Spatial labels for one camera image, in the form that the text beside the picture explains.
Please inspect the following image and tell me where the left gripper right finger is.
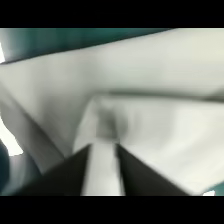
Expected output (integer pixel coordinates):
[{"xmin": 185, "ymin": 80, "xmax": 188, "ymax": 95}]
[{"xmin": 115, "ymin": 143, "xmax": 192, "ymax": 197}]

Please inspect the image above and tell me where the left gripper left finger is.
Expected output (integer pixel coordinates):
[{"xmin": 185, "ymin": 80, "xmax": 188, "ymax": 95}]
[{"xmin": 18, "ymin": 143, "xmax": 92, "ymax": 197}]

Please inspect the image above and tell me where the cream T-shirt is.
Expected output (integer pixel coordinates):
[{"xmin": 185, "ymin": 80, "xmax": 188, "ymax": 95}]
[{"xmin": 0, "ymin": 28, "xmax": 224, "ymax": 197}]

